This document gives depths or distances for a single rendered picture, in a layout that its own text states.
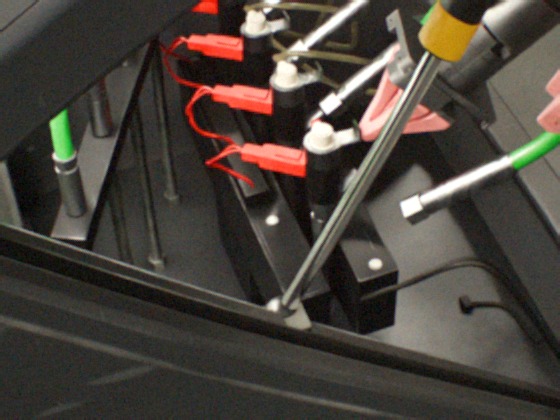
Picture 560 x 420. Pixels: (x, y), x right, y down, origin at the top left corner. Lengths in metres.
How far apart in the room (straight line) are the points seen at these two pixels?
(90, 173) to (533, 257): 0.46
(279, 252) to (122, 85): 0.20
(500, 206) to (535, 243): 0.08
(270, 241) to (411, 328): 0.20
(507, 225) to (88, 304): 0.79
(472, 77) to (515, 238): 0.34
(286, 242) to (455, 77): 0.24
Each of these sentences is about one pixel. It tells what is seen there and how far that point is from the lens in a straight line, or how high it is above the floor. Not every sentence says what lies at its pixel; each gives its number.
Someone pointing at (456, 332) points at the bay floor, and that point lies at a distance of 1.14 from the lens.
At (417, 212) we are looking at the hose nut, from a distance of 0.86.
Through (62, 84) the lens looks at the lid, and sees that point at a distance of 0.34.
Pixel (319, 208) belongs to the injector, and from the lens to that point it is 0.96.
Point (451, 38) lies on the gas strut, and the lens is 0.44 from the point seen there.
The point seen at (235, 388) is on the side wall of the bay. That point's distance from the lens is 0.51.
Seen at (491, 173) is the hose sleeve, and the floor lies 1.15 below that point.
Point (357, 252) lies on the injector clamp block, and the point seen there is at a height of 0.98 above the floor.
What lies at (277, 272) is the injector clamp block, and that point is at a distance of 0.99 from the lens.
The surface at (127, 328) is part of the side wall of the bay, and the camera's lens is 0.46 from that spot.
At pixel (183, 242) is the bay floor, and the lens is 1.22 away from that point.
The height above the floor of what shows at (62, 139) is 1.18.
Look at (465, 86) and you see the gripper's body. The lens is 0.88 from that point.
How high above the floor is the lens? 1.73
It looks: 47 degrees down
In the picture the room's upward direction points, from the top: 3 degrees counter-clockwise
